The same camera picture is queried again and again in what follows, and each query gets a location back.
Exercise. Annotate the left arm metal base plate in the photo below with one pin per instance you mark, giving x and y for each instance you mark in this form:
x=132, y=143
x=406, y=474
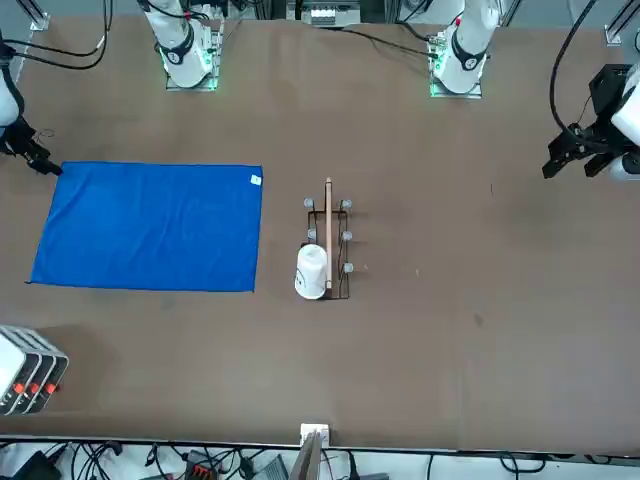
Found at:
x=475, y=92

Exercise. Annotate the aluminium frame post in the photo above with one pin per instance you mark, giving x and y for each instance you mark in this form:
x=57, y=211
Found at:
x=307, y=460

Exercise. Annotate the black power adapter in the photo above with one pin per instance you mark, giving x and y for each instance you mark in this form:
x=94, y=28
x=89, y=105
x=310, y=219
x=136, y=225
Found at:
x=35, y=465

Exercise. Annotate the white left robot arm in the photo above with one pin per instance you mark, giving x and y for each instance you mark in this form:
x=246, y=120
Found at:
x=465, y=65

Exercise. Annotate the white stacked drawer box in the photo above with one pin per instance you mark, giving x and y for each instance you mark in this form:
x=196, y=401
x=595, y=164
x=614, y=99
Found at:
x=10, y=365

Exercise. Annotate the blue microfibre towel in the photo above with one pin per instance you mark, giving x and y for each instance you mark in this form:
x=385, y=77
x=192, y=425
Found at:
x=150, y=225

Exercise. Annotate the aluminium corner rail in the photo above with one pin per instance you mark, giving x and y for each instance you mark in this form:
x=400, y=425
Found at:
x=37, y=15
x=617, y=25

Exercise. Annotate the white smiley face cup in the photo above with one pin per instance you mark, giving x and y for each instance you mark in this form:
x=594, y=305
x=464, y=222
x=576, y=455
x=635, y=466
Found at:
x=310, y=272

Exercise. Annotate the black device with red ports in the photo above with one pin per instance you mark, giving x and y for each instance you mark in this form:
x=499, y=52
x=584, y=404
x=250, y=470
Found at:
x=202, y=470

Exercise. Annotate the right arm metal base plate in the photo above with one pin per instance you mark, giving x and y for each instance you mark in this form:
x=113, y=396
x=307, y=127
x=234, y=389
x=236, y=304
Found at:
x=214, y=70

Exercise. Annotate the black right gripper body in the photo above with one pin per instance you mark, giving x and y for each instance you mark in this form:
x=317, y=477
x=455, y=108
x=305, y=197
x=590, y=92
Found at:
x=17, y=137

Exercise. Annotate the white power strip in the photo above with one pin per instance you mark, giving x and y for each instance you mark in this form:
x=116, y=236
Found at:
x=322, y=17

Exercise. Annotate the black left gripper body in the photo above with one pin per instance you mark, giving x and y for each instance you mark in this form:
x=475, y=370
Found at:
x=610, y=90

